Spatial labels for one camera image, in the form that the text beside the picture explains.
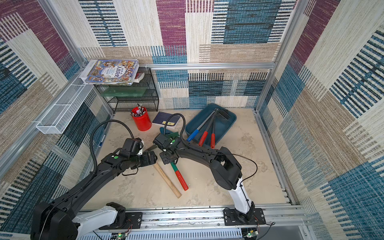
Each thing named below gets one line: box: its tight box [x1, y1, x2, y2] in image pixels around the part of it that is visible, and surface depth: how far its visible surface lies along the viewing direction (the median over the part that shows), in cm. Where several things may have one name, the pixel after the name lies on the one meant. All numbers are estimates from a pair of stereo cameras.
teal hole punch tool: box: [159, 127, 173, 134], surface depth 110 cm
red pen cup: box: [131, 106, 152, 132], surface depth 102 cm
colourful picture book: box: [85, 59, 140, 86], surface depth 81 cm
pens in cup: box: [128, 103, 146, 117], surface depth 101 cm
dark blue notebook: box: [152, 111, 181, 126], surface depth 118 cm
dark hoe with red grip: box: [210, 108, 231, 149], surface depth 110 cm
